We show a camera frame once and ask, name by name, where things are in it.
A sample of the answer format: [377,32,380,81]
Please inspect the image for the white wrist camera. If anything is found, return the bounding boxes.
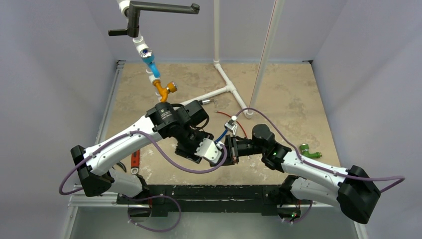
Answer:
[224,116,238,135]
[194,138,221,165]

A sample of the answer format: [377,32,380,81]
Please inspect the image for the green cylinder object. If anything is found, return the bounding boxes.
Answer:
[299,143,323,159]

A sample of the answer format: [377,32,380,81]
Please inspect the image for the red handled adjustable wrench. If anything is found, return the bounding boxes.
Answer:
[130,150,140,175]

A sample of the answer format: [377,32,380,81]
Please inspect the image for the orange brass valve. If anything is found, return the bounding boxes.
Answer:
[152,79,178,102]

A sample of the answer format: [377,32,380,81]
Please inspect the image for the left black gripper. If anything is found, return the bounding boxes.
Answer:
[176,124,213,163]

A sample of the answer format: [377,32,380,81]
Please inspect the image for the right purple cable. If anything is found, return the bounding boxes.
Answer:
[232,107,406,225]

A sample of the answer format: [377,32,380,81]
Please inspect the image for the blue valve fitting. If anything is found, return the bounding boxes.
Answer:
[139,48,161,78]

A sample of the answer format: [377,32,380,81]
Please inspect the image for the white PVC pipe frame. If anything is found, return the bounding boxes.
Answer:
[116,0,286,120]

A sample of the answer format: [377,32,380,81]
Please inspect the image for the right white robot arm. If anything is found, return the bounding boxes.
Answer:
[224,124,381,224]

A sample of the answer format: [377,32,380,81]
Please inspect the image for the blue cable lock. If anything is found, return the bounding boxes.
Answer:
[199,99,231,143]

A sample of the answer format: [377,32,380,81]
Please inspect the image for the black pliers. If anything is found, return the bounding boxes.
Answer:
[116,162,127,172]

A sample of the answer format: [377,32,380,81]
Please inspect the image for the red cable padlock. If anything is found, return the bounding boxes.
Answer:
[213,111,248,139]

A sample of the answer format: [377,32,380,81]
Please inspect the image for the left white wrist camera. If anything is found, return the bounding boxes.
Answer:
[194,138,221,165]

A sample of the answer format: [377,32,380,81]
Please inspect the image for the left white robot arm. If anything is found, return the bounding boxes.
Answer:
[71,101,221,204]

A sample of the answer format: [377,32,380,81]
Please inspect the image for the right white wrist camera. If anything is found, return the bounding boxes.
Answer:
[224,116,238,135]

